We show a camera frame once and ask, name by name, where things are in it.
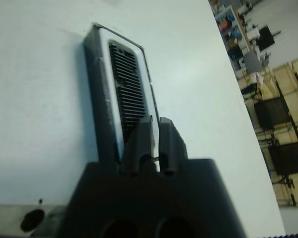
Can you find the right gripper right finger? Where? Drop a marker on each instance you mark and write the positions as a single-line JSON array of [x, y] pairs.
[[170, 143]]

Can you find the shelf rack with colourful items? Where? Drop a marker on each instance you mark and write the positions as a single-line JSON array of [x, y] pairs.
[[228, 24]]

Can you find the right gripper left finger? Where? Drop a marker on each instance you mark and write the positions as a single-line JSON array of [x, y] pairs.
[[139, 143]]

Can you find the black metal-legged chair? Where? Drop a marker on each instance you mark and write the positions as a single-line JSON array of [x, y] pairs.
[[286, 157], [272, 112]]

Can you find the black box white insert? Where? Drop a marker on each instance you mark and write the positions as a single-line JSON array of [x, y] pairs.
[[96, 86]]

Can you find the black square panel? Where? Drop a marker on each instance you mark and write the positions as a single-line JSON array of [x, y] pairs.
[[266, 37]]

